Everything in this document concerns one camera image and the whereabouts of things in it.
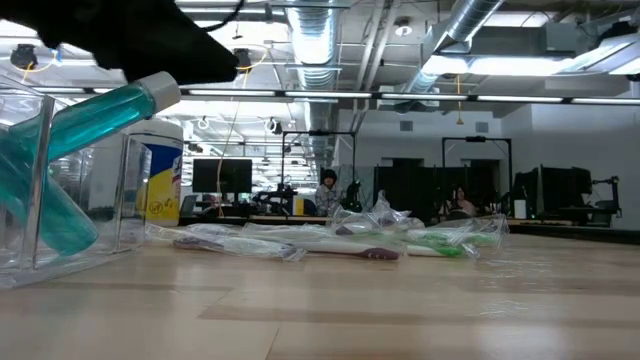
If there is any silver ventilation duct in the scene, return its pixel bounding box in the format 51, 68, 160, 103
404, 0, 506, 96
285, 0, 344, 166

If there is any long ceiling light bar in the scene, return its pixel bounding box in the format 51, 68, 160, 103
29, 87, 640, 106

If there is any clear acrylic organizer box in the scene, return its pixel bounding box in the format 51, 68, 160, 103
0, 74, 154, 291

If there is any teal mouthwash bottle white cap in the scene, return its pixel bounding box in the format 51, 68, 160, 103
0, 127, 100, 257
7, 71, 182, 166

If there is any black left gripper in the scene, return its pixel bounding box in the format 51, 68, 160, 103
0, 0, 240, 85

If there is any black computer monitor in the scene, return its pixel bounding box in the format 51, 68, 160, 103
192, 158, 254, 195

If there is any black ceiling-mounted device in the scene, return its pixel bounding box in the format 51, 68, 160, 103
9, 43, 39, 70
233, 48, 254, 71

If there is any black station frame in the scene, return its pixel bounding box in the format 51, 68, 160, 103
441, 135, 514, 217
281, 130, 357, 217

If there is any black partition wall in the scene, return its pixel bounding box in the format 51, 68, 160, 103
373, 164, 501, 221

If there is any disinfecting wipes canister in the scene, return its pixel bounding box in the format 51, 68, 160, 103
127, 118, 185, 228

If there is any yellow hanging cord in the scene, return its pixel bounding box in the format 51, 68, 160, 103
455, 74, 464, 126

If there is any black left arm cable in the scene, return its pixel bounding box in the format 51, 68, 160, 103
204, 0, 247, 32

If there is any person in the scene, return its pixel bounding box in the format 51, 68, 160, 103
439, 185, 477, 221
314, 168, 342, 217

